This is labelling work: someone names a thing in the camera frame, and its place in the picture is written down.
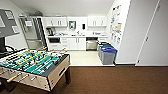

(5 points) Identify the stainless steel dishwasher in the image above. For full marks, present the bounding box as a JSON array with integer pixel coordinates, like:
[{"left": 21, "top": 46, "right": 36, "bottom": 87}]
[{"left": 85, "top": 36, "right": 99, "bottom": 51}]

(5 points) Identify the white lower cabinet door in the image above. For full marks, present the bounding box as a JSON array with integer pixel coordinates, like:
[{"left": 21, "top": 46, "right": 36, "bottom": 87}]
[
  {"left": 68, "top": 36, "right": 79, "bottom": 51},
  {"left": 77, "top": 36, "right": 87, "bottom": 51}
]

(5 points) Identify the white cabinet door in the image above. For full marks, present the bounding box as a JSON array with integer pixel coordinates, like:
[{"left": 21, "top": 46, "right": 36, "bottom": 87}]
[
  {"left": 94, "top": 15, "right": 102, "bottom": 28},
  {"left": 77, "top": 36, "right": 87, "bottom": 51},
  {"left": 87, "top": 15, "right": 96, "bottom": 28},
  {"left": 100, "top": 15, "right": 108, "bottom": 28},
  {"left": 68, "top": 36, "right": 79, "bottom": 51}
]

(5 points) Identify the chrome sink faucet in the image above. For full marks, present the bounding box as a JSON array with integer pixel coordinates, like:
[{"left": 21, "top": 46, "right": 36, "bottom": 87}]
[{"left": 76, "top": 30, "right": 82, "bottom": 36}]

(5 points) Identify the grey bin dark lid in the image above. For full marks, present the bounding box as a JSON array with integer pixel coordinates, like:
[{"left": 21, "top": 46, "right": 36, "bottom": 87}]
[{"left": 97, "top": 41, "right": 113, "bottom": 60}]

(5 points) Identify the grey bin blue lid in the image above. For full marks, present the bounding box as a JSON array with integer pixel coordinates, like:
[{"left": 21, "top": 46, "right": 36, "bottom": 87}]
[{"left": 100, "top": 46, "right": 119, "bottom": 66}]

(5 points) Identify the steel paper towel dispenser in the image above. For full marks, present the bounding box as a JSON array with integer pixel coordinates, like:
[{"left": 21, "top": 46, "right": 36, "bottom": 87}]
[{"left": 68, "top": 20, "right": 77, "bottom": 30}]

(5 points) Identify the white upper cabinet door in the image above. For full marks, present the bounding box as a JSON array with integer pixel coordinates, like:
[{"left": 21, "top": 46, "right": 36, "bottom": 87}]
[
  {"left": 87, "top": 15, "right": 96, "bottom": 28},
  {"left": 94, "top": 15, "right": 102, "bottom": 28},
  {"left": 100, "top": 15, "right": 108, "bottom": 28}
]

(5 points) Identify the black microwave oven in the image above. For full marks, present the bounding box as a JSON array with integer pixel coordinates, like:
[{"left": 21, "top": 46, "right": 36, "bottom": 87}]
[{"left": 47, "top": 37, "right": 62, "bottom": 45}]

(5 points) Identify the black coffee machine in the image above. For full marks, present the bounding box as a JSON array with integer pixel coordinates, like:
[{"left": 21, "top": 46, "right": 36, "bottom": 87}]
[{"left": 45, "top": 26, "right": 55, "bottom": 37}]

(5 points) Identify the green foosball table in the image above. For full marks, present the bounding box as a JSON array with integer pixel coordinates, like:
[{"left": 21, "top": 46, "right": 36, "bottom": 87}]
[{"left": 0, "top": 47, "right": 72, "bottom": 93}]

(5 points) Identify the stainless steel refrigerator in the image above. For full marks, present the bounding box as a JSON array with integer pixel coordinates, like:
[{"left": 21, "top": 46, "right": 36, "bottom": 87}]
[{"left": 18, "top": 15, "right": 48, "bottom": 52}]

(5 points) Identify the white room door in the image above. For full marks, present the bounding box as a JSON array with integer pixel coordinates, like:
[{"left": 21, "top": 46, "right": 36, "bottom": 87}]
[{"left": 136, "top": 0, "right": 168, "bottom": 67}]

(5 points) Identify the grey bulletin board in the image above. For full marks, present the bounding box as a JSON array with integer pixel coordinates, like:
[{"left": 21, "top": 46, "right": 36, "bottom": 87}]
[{"left": 0, "top": 8, "right": 21, "bottom": 38}]

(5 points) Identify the colourful wall poster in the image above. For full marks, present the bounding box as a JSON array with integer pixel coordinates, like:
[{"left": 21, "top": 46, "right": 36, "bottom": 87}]
[{"left": 109, "top": 4, "right": 123, "bottom": 45}]

